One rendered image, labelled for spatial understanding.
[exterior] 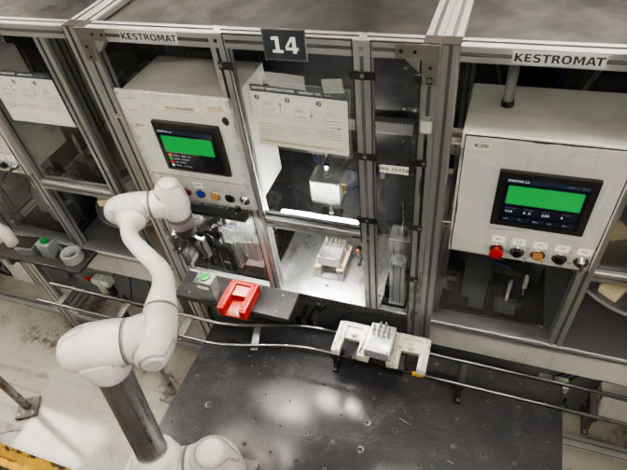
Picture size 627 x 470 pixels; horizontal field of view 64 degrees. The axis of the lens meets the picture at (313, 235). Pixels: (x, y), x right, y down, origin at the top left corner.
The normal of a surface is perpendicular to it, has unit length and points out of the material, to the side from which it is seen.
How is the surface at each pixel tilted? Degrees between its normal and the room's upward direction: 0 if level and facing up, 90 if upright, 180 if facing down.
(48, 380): 0
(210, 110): 91
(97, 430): 0
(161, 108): 90
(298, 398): 0
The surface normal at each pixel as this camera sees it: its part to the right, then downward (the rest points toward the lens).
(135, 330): 0.07, -0.59
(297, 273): -0.10, -0.70
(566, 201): -0.32, 0.70
